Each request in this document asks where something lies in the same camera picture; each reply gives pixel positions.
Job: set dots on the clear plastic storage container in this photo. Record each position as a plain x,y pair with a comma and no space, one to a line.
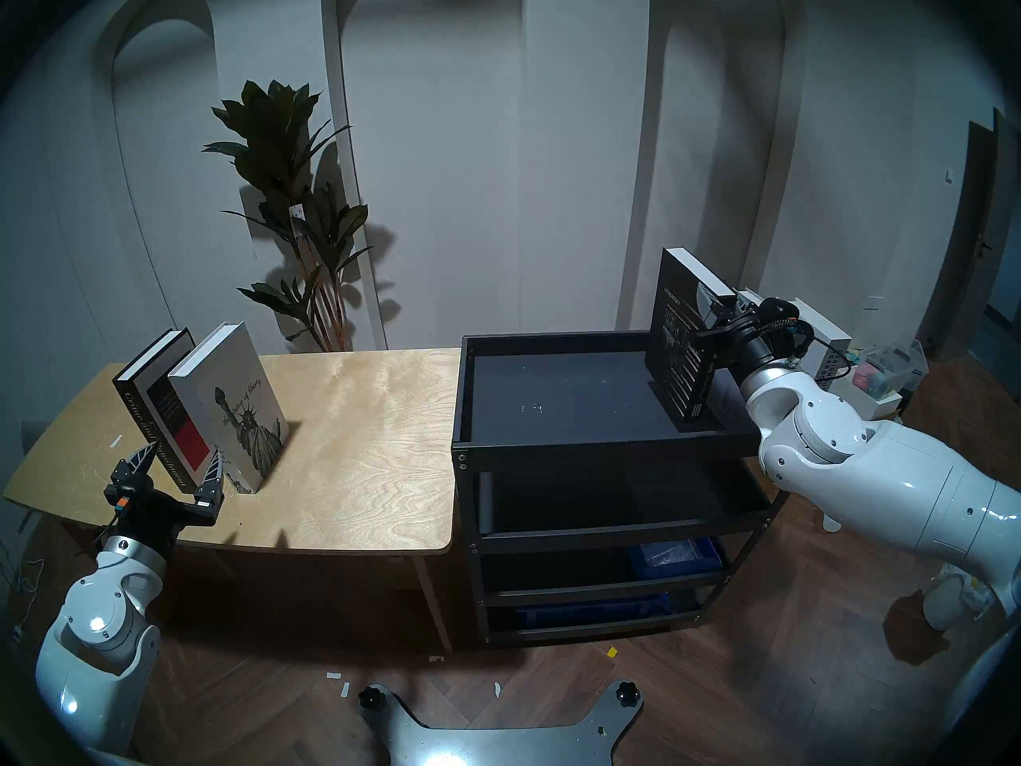
893,369

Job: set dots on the white Design Hotels Yearbook book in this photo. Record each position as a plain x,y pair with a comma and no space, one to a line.
829,341

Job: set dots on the black Crime and Punishment book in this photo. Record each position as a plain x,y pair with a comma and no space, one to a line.
159,405

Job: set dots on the grey Statue of Liberty book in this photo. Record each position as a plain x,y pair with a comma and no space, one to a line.
239,405

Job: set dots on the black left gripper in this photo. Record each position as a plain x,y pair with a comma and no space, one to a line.
159,521

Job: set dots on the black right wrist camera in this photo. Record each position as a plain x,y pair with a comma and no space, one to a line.
786,317

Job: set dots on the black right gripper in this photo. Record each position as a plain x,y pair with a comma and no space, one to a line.
742,345

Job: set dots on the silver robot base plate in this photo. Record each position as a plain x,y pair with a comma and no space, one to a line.
494,744

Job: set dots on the black base knob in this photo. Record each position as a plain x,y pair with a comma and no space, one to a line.
372,699
628,693

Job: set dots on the dark grey door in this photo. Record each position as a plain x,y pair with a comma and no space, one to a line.
977,238

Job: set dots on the white spray bottle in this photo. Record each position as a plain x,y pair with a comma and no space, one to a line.
831,523

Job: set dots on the black three-tier shelf cart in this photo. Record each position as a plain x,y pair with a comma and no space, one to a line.
574,397

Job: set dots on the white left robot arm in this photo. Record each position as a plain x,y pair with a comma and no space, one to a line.
88,653

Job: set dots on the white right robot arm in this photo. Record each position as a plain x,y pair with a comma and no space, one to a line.
877,469

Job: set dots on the blue plastic bin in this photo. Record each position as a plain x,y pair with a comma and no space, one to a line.
674,557

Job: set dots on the black Fashion book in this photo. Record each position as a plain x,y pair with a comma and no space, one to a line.
678,357

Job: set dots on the grey Discontent book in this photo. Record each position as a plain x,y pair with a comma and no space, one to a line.
748,298

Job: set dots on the tall dark green plant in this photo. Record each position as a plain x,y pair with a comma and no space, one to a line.
271,134

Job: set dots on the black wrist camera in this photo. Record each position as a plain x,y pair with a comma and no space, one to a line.
786,317
121,501

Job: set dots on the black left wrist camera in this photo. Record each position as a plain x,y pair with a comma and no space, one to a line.
121,501

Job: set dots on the white bin with bag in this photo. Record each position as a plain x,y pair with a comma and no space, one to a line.
949,605

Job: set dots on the light wooden table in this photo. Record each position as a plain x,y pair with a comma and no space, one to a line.
359,469

